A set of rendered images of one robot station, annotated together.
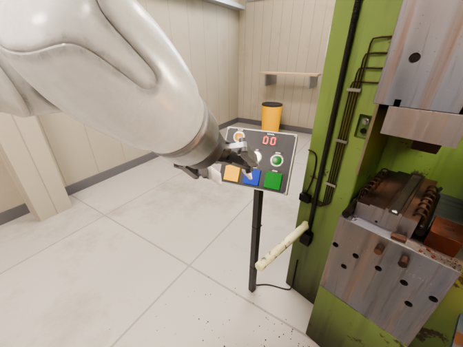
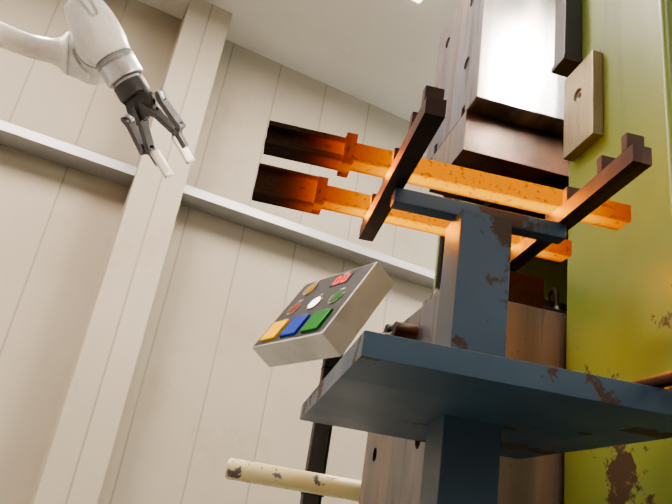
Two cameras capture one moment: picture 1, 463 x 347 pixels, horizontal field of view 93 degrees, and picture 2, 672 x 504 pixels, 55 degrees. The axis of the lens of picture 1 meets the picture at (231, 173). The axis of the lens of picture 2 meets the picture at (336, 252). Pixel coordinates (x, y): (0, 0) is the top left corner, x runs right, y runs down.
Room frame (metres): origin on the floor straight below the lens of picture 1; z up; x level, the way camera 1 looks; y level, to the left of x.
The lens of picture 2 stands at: (-0.42, -1.09, 0.55)
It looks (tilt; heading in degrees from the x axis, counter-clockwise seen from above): 22 degrees up; 34
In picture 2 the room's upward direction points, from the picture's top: 9 degrees clockwise
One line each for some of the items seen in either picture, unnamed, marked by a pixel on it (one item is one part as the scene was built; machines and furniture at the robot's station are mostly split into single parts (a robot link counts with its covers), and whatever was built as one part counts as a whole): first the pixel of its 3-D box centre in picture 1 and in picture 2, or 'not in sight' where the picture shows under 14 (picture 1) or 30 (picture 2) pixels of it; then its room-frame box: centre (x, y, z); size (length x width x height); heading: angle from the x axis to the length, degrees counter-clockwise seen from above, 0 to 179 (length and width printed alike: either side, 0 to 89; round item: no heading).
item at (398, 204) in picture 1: (407, 191); not in sight; (0.80, -0.76, 0.99); 0.42 x 0.05 x 0.01; 133
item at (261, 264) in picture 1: (284, 244); (323, 484); (0.87, -0.29, 0.62); 0.44 x 0.05 x 0.05; 133
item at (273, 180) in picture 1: (273, 180); (317, 321); (0.87, -0.19, 1.01); 0.07 x 0.05 x 0.07; 68
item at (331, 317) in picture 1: (365, 301); not in sight; (0.79, -0.79, 0.23); 0.56 x 0.38 x 0.47; 133
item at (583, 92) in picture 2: not in sight; (582, 106); (0.54, -0.90, 1.27); 0.09 x 0.02 x 0.17; 43
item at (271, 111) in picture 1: (271, 119); not in sight; (4.62, -0.83, 0.33); 0.42 x 0.41 x 0.66; 58
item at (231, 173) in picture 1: (232, 173); (275, 331); (0.95, 0.00, 1.01); 0.07 x 0.05 x 0.07; 68
